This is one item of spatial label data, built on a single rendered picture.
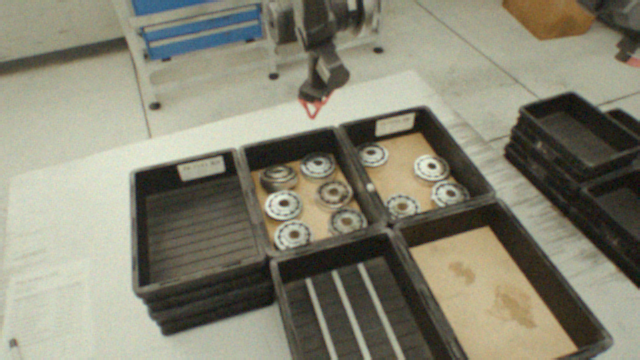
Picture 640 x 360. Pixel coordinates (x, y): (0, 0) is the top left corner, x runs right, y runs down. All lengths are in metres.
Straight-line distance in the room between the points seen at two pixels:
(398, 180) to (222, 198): 0.51
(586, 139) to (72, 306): 2.00
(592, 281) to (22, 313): 1.53
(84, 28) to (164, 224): 2.71
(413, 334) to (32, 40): 3.41
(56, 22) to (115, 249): 2.59
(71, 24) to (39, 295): 2.65
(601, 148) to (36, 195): 2.16
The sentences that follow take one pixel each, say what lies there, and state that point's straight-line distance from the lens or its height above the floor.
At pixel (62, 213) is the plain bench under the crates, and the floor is 0.70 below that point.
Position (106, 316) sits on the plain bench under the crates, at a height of 0.70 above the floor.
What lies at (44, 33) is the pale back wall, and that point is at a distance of 3.87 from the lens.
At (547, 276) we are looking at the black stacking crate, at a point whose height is 0.90.
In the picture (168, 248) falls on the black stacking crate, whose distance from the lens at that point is 1.24.
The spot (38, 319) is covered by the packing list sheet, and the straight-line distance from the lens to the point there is 1.43.
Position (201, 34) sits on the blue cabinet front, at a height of 0.43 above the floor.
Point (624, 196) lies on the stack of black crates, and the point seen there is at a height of 0.38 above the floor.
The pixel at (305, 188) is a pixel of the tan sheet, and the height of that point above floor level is 0.83.
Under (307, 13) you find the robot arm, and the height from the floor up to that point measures 1.37.
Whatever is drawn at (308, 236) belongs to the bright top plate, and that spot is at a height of 0.86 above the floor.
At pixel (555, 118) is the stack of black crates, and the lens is 2.29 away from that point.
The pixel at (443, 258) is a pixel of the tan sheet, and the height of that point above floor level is 0.83.
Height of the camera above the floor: 1.79
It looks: 47 degrees down
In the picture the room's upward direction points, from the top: 2 degrees counter-clockwise
